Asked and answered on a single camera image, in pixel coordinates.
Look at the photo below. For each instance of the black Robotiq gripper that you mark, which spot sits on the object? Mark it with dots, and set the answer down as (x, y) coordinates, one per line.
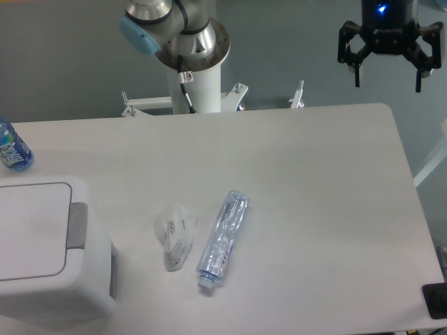
(388, 24)

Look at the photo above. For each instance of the white trash can lid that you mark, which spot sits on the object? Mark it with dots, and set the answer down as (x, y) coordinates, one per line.
(34, 220)

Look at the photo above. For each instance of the white trash can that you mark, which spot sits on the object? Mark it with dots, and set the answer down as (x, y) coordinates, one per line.
(86, 286)

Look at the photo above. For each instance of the crushed clear plastic bottle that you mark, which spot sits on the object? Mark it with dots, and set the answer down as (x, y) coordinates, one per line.
(221, 241)

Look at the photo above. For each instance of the black device at table edge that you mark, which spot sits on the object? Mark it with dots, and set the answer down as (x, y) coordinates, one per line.
(435, 299)

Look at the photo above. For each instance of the crumpled clear plastic wrapper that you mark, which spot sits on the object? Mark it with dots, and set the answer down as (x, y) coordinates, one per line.
(174, 227)

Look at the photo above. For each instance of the grey lid push button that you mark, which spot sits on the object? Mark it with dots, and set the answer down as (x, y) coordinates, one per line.
(77, 225)

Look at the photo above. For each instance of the blue labelled drink bottle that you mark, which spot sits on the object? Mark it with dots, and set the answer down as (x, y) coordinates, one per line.
(15, 154)

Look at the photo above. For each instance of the white frame at right edge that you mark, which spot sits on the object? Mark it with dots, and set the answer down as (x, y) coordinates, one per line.
(436, 156)

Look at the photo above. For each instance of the white pedestal base frame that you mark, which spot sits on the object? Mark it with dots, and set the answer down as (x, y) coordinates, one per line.
(230, 102)

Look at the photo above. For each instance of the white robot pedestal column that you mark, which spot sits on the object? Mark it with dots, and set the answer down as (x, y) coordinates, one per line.
(201, 88)

